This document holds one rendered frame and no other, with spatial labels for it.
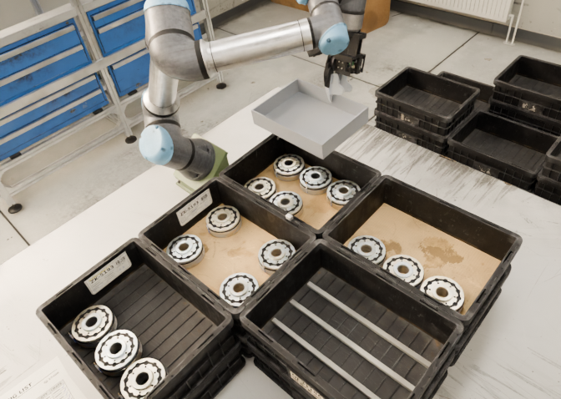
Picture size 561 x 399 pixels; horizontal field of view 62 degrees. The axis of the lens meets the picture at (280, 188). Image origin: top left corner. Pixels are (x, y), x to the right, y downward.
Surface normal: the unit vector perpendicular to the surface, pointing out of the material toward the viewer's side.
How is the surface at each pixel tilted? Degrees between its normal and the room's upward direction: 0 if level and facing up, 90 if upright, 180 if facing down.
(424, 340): 0
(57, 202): 0
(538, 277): 0
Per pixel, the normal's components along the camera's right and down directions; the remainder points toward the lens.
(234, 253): -0.10, -0.72
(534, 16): -0.69, 0.55
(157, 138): -0.50, -0.07
